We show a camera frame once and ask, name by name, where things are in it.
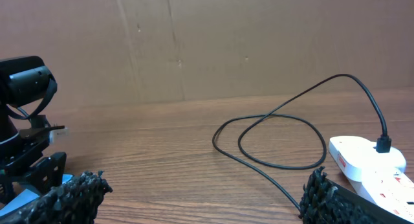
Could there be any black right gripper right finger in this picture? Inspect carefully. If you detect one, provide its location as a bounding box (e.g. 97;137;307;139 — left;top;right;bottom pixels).
299;166;410;224

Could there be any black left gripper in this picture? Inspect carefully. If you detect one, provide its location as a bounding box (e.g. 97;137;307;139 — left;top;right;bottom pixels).
1;115;67;204

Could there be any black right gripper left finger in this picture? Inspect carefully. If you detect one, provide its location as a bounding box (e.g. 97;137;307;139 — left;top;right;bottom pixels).
1;170;113;224

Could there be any black charger cable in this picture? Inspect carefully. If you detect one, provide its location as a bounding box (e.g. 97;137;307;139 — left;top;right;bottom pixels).
212;73;393;212

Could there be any Samsung Galaxy smartphone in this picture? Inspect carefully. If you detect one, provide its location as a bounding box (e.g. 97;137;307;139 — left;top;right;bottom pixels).
1;185;52;218

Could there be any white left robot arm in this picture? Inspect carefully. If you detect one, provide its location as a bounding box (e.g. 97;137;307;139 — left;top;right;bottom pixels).
1;56;67;205

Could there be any white charger adapter plug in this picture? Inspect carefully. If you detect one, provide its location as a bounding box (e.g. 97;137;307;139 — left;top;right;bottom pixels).
329;136;407;182

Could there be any white power strip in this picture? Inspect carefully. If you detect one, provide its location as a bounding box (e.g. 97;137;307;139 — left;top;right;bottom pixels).
347;168;413;223

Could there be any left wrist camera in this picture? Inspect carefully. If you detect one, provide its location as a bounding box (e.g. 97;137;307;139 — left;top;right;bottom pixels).
49;128;69;144

